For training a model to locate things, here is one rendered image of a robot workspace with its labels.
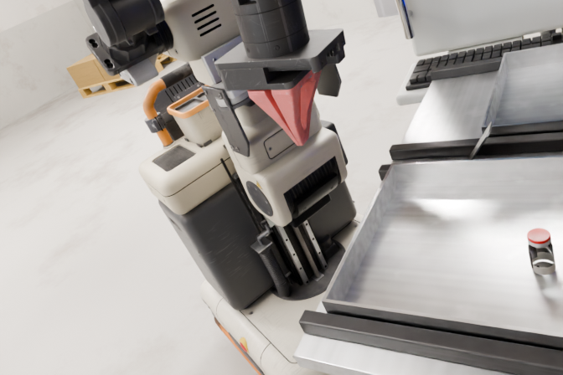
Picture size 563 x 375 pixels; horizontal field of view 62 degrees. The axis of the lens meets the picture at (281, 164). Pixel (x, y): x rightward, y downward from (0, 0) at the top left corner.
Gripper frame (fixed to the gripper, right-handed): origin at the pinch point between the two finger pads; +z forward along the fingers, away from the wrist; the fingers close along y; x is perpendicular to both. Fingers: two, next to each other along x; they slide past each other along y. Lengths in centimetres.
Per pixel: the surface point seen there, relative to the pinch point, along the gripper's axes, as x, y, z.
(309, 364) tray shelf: -9.9, 0.1, 22.7
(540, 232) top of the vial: 5.6, 20.6, 13.7
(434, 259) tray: 5.5, 10.0, 19.7
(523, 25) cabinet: 90, 12, 23
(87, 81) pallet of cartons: 381, -583, 157
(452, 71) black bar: 55, 3, 18
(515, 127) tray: 28.8, 16.2, 15.5
